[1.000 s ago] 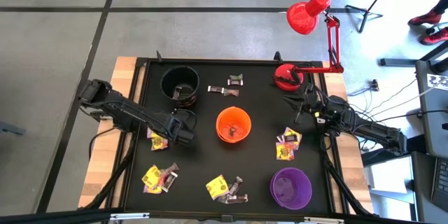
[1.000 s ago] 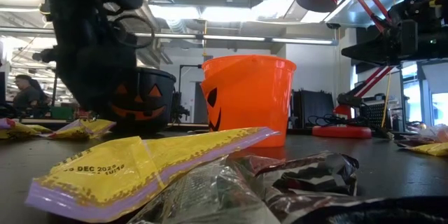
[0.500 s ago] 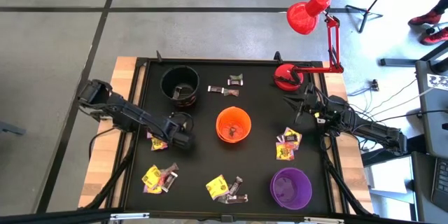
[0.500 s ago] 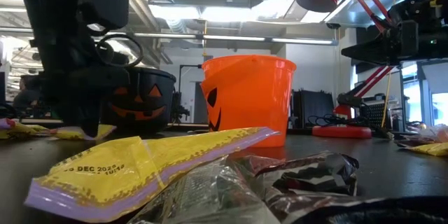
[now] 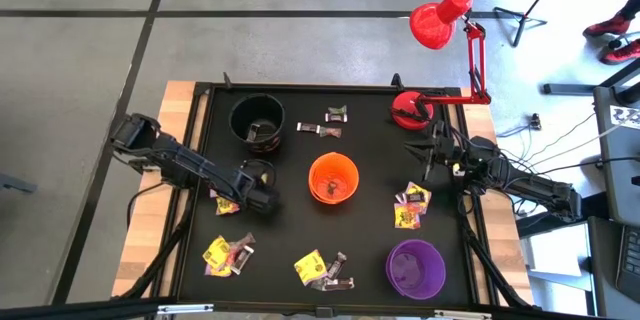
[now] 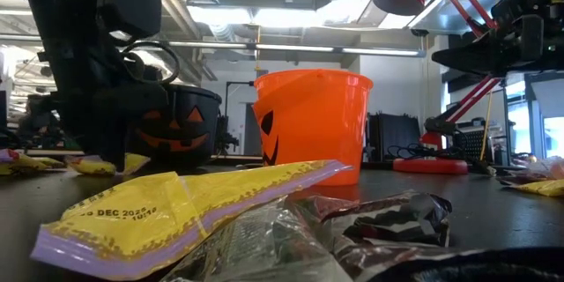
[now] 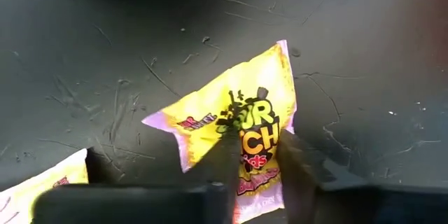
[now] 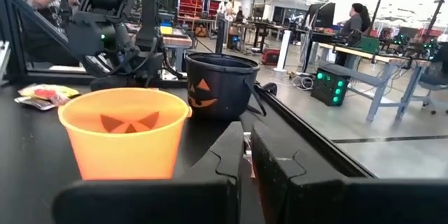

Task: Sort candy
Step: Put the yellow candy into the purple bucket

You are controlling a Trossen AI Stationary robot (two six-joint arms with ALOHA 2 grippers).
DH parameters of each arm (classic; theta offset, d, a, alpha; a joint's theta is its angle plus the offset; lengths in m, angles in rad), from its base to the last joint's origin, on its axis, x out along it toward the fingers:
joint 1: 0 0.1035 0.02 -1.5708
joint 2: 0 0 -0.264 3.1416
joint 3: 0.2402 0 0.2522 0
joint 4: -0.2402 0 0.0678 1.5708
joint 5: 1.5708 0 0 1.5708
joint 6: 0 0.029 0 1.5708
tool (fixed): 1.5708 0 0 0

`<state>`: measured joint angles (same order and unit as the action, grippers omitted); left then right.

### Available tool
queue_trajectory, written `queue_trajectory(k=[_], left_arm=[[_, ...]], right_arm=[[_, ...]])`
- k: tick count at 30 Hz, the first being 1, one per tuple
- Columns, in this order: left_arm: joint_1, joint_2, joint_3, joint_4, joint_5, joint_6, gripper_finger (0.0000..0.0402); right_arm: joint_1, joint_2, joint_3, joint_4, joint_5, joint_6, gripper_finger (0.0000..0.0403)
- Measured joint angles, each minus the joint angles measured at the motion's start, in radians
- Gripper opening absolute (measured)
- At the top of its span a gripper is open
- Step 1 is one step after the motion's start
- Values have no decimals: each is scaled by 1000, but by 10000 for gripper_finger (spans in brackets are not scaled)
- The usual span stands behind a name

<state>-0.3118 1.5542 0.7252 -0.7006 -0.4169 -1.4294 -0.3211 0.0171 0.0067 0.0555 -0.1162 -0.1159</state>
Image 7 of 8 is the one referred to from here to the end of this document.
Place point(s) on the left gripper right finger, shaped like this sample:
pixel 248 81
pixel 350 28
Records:
pixel 297 175

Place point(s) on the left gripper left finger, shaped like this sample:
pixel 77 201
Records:
pixel 227 161

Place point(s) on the yellow Sour Patch Kids bag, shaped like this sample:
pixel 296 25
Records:
pixel 52 171
pixel 252 77

